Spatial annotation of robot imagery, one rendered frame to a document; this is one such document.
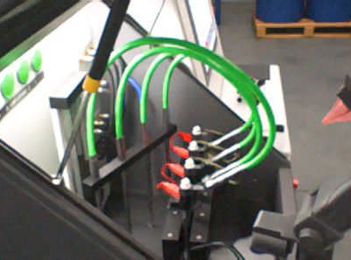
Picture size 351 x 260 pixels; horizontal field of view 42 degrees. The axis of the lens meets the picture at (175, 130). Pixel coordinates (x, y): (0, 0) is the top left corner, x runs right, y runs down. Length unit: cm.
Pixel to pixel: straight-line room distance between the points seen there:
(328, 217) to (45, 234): 39
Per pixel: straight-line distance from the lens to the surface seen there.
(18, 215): 67
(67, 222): 65
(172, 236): 104
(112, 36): 52
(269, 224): 77
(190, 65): 124
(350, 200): 66
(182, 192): 99
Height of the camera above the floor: 167
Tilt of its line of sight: 29 degrees down
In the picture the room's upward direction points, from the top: 2 degrees counter-clockwise
